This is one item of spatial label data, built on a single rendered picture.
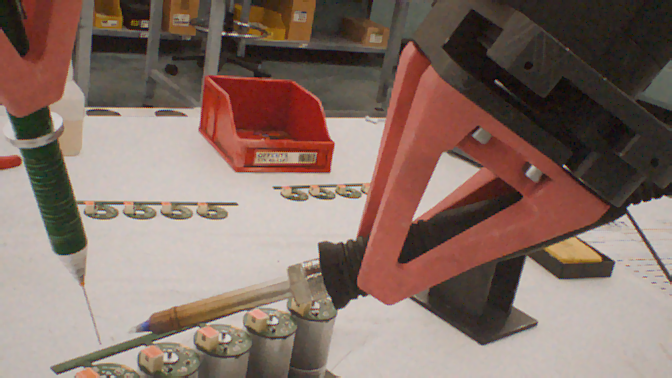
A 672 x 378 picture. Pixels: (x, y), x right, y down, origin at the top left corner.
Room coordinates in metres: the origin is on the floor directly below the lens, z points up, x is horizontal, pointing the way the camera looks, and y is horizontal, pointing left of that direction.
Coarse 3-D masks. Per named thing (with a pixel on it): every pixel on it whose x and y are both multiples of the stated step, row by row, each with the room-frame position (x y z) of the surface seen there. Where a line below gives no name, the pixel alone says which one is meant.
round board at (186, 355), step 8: (152, 344) 0.28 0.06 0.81; (160, 344) 0.28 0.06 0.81; (168, 344) 0.28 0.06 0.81; (176, 344) 0.28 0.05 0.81; (176, 352) 0.28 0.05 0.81; (184, 352) 0.28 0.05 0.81; (192, 352) 0.28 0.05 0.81; (184, 360) 0.27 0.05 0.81; (192, 360) 0.27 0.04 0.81; (200, 360) 0.28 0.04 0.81; (144, 368) 0.26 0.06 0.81; (168, 368) 0.26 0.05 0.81; (176, 368) 0.27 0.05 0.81; (192, 368) 0.27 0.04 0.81; (152, 376) 0.26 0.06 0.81; (160, 376) 0.26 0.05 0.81; (168, 376) 0.26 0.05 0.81; (176, 376) 0.26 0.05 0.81; (184, 376) 0.26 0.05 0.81
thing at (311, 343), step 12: (288, 312) 0.33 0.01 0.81; (300, 324) 0.33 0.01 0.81; (312, 324) 0.33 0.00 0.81; (324, 324) 0.33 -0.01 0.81; (300, 336) 0.33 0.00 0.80; (312, 336) 0.33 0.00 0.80; (324, 336) 0.33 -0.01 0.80; (300, 348) 0.33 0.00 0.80; (312, 348) 0.33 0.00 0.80; (324, 348) 0.33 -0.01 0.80; (300, 360) 0.33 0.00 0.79; (312, 360) 0.33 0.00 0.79; (324, 360) 0.33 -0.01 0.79; (288, 372) 0.33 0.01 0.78; (300, 372) 0.33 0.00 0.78; (312, 372) 0.33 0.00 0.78; (324, 372) 0.33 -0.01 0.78
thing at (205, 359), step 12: (228, 336) 0.30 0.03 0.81; (192, 348) 0.29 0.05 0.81; (204, 360) 0.28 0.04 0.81; (216, 360) 0.28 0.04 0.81; (228, 360) 0.28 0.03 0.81; (240, 360) 0.29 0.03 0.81; (204, 372) 0.28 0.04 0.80; (216, 372) 0.28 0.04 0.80; (228, 372) 0.28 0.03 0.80; (240, 372) 0.29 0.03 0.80
